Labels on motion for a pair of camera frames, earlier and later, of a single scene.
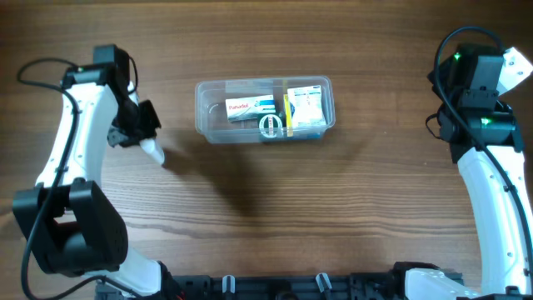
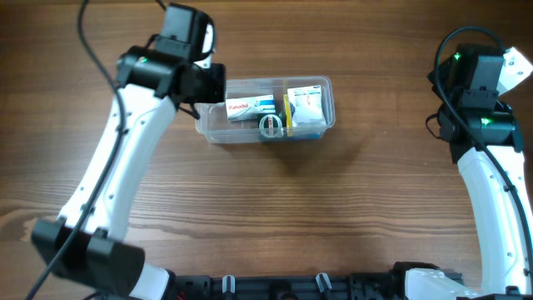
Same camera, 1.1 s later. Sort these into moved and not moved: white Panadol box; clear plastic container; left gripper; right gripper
Moved: left gripper
Not moved: right gripper; white Panadol box; clear plastic container
